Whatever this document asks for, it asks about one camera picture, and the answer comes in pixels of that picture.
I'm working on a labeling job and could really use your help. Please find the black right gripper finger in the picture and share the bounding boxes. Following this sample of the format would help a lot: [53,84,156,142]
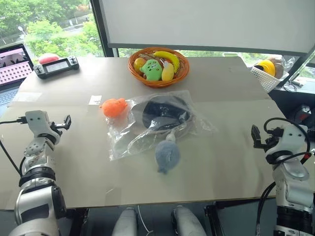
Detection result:
[267,126,284,137]
[251,124,263,149]

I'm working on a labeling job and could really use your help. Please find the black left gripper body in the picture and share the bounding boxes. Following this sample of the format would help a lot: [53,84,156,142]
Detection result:
[49,122,64,138]

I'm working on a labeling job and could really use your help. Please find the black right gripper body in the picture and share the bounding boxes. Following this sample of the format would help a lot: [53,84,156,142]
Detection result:
[261,135,284,152]

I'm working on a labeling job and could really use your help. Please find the red and black device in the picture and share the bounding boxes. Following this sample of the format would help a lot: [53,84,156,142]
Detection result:
[293,104,313,124]

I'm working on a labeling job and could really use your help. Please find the white paper label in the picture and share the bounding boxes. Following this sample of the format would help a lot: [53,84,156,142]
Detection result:
[89,94,102,106]

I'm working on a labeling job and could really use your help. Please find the black side table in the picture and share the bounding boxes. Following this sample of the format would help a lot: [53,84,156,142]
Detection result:
[267,73,315,138]

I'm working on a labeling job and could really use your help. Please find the orange plush toy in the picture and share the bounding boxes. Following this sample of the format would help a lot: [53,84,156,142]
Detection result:
[99,98,129,119]

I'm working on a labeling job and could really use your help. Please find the white perforated plastic basket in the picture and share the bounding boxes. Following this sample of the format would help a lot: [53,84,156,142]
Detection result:
[251,65,290,93]

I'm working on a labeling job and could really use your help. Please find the black handheld remote controller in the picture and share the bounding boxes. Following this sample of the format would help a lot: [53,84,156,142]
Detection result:
[33,56,80,80]

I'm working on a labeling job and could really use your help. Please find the clear plastic bag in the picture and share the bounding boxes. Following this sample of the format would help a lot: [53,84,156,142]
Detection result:
[105,89,219,162]

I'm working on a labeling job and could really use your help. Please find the brown round object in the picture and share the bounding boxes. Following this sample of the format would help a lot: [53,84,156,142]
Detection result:
[267,57,286,80]

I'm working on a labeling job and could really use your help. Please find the yellow round object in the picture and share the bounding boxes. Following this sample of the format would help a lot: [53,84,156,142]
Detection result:
[254,59,276,75]

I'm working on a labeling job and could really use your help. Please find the red rounded object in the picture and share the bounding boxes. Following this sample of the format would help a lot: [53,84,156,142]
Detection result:
[38,53,60,65]

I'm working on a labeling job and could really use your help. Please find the open laptop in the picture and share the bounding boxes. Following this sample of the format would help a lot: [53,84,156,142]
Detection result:
[0,43,34,107]

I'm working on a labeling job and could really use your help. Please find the orange woven basket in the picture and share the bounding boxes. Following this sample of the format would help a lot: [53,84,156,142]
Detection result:
[127,47,190,89]

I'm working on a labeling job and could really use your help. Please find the blue grey plush toy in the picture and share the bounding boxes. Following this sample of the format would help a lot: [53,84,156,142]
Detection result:
[155,129,182,175]

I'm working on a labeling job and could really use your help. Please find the orange yellow toy fruit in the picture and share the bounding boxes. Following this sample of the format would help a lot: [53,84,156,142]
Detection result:
[133,57,146,72]

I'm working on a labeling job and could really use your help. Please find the green plush toy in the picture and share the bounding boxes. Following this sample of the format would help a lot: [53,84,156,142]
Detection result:
[139,59,164,82]

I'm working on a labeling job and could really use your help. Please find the grey rounded robot leg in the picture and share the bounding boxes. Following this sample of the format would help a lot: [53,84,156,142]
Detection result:
[170,205,208,236]
[112,207,139,236]

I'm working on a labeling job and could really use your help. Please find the yellow toy banana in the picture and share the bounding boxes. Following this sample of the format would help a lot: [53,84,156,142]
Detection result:
[153,50,180,72]

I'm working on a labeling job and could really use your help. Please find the white roll-down screen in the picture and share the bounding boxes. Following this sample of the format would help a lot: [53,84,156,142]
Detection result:
[97,0,315,57]

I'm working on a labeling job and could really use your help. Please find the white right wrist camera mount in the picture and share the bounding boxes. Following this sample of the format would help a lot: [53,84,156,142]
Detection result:
[280,123,309,156]

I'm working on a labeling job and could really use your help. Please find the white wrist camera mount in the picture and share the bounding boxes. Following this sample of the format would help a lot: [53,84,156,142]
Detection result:
[280,123,309,156]
[25,110,54,138]

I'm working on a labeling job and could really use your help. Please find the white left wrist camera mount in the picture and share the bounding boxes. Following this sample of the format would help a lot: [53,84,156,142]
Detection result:
[25,110,54,138]

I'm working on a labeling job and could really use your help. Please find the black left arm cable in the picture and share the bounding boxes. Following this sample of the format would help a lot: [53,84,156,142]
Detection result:
[0,117,28,177]

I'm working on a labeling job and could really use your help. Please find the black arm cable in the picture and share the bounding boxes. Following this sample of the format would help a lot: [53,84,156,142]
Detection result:
[0,117,28,177]
[255,117,315,234]

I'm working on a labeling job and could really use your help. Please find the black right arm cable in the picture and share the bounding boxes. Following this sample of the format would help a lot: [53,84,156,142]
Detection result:
[255,117,315,234]

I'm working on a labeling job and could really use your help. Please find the thin white string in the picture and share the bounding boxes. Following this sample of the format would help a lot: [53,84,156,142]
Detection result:
[137,204,152,236]

